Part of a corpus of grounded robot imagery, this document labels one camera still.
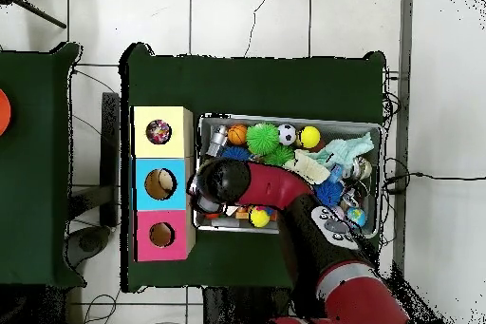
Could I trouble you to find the wooden box with three holes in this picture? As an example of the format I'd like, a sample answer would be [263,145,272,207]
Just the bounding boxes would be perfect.
[129,105,197,263]

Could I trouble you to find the shallow mesh bin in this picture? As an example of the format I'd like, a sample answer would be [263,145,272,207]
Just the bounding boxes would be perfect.
[193,112,383,239]

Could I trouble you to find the blue spiky ball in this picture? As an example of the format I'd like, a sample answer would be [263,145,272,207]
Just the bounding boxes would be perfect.
[314,180,345,207]
[221,145,253,162]

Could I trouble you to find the small orange basketball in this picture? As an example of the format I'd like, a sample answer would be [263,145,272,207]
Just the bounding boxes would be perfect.
[226,123,249,146]

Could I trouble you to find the green spiky puffer toy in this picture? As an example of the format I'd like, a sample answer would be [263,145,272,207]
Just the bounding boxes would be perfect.
[245,122,296,167]

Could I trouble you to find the small soccer ball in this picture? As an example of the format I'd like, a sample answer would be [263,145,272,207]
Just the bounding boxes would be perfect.
[276,123,298,146]

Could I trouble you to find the cream waffle cloth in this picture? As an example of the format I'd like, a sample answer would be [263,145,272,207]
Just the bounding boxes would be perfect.
[283,148,332,185]

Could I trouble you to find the plain yellow ball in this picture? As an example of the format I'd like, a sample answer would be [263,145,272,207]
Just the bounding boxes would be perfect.
[296,125,322,149]

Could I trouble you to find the dark green table cloth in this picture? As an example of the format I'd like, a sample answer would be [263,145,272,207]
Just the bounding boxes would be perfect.
[119,42,388,296]
[0,42,86,289]

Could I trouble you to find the mint waffle cloth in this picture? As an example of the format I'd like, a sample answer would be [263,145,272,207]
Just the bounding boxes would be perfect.
[308,131,376,173]

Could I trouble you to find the small globe ball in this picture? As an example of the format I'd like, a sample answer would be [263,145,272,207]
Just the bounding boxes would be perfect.
[346,206,367,228]

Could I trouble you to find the orange disc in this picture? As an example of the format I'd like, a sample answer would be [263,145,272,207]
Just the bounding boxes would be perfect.
[0,88,12,137]

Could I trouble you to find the black rod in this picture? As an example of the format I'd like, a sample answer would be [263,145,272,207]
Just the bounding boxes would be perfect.
[9,0,68,30]

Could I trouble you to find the black cable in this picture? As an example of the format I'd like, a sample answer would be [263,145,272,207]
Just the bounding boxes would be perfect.
[381,156,486,196]

